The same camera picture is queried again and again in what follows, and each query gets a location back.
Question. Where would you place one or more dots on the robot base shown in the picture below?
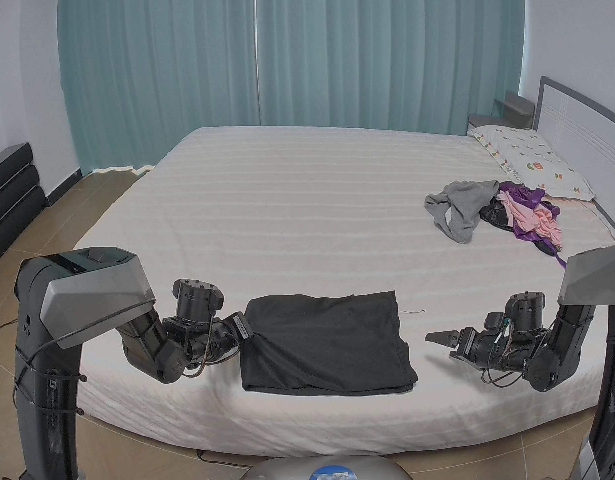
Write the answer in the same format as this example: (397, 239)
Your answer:
(287, 470)

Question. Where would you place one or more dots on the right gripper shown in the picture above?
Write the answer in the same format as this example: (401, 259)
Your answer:
(475, 348)

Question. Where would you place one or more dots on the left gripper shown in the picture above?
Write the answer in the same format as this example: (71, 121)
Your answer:
(241, 328)

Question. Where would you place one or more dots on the white printed pillow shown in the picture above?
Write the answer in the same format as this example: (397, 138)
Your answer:
(535, 160)

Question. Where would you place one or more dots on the blue-green curtain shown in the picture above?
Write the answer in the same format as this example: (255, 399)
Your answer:
(387, 48)
(157, 68)

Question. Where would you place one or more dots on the black chest of drawers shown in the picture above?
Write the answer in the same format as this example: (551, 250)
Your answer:
(10, 193)

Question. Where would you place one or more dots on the bed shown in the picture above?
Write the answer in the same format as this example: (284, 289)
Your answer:
(297, 193)

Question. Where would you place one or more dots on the grey bedside table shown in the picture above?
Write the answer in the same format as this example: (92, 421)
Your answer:
(495, 118)

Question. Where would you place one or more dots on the pile of clothes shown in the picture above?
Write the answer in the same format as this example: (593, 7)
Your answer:
(532, 215)

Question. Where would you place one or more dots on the grey garment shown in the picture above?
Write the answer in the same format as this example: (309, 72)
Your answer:
(462, 205)

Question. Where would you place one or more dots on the black T-shirt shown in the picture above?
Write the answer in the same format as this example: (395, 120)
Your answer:
(327, 343)

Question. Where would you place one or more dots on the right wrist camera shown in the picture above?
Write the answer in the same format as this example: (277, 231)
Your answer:
(496, 322)

